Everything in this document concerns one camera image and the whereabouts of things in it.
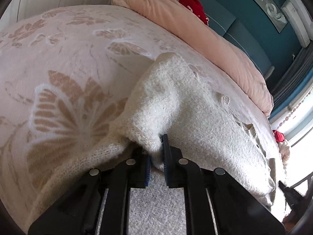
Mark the grey curtain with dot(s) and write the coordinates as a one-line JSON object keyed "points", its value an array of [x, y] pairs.
{"points": [[292, 76]]}

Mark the red plush toy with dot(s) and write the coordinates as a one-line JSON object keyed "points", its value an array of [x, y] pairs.
{"points": [[278, 135]]}

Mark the pink butterfly print blanket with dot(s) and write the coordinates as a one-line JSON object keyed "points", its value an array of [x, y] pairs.
{"points": [[61, 78]]}

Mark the red knitted cloth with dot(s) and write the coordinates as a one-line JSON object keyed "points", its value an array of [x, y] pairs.
{"points": [[195, 5]]}

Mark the pink duvet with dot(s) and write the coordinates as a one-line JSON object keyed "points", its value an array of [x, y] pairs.
{"points": [[200, 36]]}

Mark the white window frame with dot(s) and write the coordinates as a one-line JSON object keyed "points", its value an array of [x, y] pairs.
{"points": [[294, 12]]}

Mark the white knitted sweater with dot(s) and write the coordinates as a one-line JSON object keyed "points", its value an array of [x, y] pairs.
{"points": [[190, 117]]}

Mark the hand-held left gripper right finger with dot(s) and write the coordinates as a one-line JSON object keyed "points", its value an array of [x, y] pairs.
{"points": [[166, 173]]}

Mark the silver framed wall picture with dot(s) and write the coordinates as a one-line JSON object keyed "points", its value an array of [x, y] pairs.
{"points": [[262, 1]]}

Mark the pink plush toy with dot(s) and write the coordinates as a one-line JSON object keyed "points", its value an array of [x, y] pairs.
{"points": [[285, 153]]}

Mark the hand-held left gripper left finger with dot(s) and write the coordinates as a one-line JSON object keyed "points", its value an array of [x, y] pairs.
{"points": [[147, 176]]}

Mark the teal padded headboard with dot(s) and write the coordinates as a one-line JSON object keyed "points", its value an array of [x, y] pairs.
{"points": [[239, 27]]}

